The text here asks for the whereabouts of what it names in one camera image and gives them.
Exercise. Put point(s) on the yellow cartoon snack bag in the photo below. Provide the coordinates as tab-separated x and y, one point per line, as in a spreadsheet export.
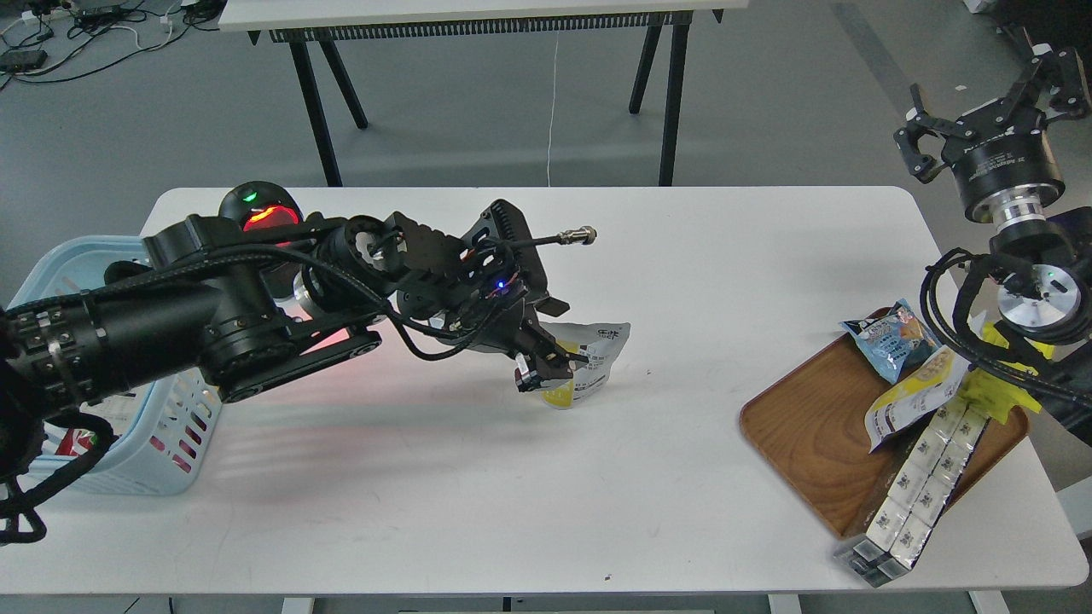
994	397

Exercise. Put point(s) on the black barcode scanner red window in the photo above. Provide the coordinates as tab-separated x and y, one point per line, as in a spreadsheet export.
258	205

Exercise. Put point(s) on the blue snack bag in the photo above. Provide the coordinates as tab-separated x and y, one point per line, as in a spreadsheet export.
894	341

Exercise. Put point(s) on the background table with black legs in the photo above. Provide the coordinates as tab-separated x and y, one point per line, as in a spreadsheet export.
300	24

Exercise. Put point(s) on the red snack bag in basket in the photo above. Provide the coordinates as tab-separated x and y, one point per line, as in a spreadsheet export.
76	442

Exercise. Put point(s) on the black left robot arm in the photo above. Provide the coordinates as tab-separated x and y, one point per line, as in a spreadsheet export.
256	309

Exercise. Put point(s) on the light blue plastic basket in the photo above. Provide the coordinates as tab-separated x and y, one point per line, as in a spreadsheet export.
164	427

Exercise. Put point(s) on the white wrapped box multipack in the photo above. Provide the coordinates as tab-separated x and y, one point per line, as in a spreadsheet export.
890	532

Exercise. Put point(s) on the brown wooden tray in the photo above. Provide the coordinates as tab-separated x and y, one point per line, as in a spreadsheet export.
809	427

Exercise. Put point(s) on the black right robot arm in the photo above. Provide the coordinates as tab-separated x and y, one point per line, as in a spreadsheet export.
1020	312

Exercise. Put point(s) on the yellow white snack pouch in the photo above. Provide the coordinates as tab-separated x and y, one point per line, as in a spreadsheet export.
929	387
601	344

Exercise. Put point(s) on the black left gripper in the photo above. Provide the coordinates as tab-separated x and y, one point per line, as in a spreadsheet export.
483	291

